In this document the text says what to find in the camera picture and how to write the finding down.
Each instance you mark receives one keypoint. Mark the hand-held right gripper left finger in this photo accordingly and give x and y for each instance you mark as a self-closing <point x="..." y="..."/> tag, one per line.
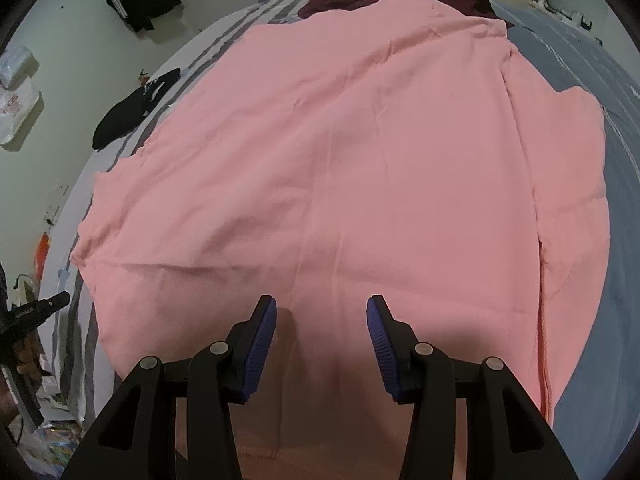
<point x="260" y="345"/>

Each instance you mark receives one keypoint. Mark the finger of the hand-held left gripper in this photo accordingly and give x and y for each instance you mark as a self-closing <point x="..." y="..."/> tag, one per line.
<point x="45" y="305"/>

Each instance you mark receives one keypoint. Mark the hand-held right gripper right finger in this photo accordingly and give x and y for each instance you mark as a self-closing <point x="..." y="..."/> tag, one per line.
<point x="380" y="345"/>

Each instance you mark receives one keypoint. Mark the pink printed sweatshirt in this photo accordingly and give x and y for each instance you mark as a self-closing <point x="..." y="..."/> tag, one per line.
<point x="325" y="160"/>

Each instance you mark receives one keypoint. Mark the red cardboard box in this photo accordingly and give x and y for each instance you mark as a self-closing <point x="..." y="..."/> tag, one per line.
<point x="42" y="257"/>

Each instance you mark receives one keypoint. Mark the white red-printed plastic bag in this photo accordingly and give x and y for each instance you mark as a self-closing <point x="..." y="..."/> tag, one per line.
<point x="15" y="115"/>

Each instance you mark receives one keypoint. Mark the black folded garment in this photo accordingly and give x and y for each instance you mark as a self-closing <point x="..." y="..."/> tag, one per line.
<point x="125" y="115"/>

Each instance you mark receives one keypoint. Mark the bed with striped sheet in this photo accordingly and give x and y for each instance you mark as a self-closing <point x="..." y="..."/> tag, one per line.
<point x="590" y="360"/>

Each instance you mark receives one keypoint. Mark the small white plastic bag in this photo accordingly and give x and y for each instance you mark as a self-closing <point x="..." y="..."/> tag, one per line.
<point x="17" y="65"/>

